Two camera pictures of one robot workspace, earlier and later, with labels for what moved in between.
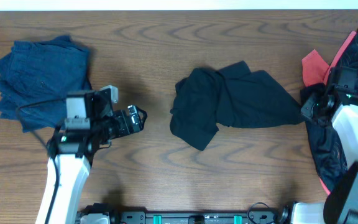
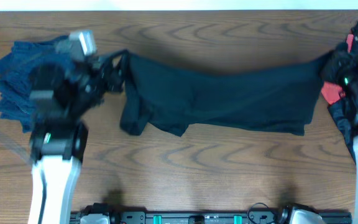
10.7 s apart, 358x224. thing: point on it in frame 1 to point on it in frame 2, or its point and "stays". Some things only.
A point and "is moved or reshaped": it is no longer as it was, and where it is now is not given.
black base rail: x=252 y=216 stays
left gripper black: x=135 y=126 to x=99 y=71
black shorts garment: x=233 y=97 is moved or reshaped
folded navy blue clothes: x=37 y=71 stays
